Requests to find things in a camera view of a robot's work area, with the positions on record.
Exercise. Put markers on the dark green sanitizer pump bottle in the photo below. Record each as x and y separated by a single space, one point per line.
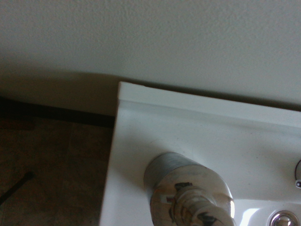
185 188

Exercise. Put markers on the chrome sink drain stopper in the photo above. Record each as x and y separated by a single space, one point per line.
283 219

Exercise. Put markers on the white sink vanity cabinet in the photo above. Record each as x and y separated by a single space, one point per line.
211 131

